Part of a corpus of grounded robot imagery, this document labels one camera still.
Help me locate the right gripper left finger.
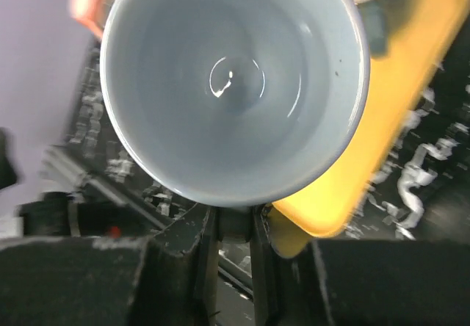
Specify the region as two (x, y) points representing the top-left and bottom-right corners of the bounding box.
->
(128, 206), (218, 326)

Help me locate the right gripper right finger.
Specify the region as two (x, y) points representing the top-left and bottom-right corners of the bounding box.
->
(250, 206), (334, 325)

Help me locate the white grey mug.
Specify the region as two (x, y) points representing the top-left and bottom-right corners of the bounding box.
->
(98, 0), (371, 245)

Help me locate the grey faceted mug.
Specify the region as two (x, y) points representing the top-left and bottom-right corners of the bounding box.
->
(336, 0), (408, 55)

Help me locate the pink mug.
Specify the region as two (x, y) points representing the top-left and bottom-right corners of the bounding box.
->
(68, 0), (115, 40)

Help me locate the orange plastic tray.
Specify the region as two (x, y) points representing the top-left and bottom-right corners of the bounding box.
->
(268, 0), (469, 257)

